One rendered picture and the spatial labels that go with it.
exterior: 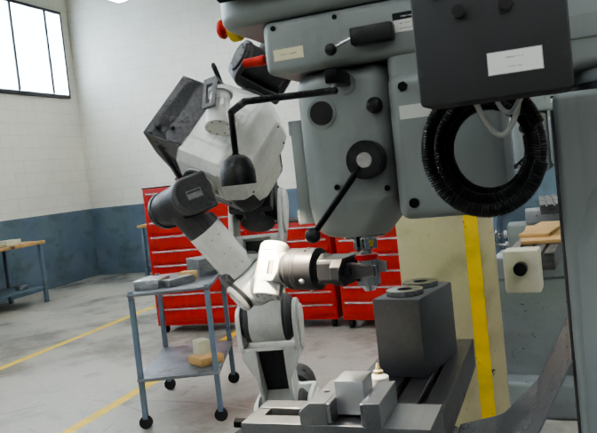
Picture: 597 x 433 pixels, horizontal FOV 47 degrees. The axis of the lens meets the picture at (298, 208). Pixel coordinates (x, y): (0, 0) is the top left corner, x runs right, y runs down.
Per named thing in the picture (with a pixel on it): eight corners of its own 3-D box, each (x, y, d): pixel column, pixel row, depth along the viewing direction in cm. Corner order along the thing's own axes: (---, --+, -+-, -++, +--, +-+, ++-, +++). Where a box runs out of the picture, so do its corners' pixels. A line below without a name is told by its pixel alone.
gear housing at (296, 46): (265, 76, 130) (258, 22, 129) (308, 86, 152) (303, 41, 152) (445, 46, 118) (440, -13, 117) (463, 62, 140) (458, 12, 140)
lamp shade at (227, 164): (218, 187, 142) (215, 156, 142) (253, 182, 144) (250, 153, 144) (223, 186, 135) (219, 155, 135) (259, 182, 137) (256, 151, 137)
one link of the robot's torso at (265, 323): (248, 339, 220) (234, 194, 222) (303, 335, 218) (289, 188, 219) (237, 348, 205) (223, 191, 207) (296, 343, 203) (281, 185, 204)
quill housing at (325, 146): (304, 243, 132) (285, 75, 130) (336, 230, 151) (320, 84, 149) (402, 236, 125) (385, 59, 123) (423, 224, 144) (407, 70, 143)
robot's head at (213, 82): (216, 126, 171) (197, 110, 165) (217, 98, 175) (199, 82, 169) (237, 118, 168) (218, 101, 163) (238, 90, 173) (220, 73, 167)
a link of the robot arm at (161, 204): (179, 247, 177) (143, 206, 174) (200, 225, 182) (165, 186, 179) (202, 236, 168) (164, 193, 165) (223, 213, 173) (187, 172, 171)
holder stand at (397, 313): (379, 375, 167) (370, 293, 166) (414, 350, 186) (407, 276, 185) (426, 379, 161) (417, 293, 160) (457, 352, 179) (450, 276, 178)
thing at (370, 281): (386, 283, 138) (383, 258, 137) (365, 287, 136) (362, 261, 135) (373, 281, 142) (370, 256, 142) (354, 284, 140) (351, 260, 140)
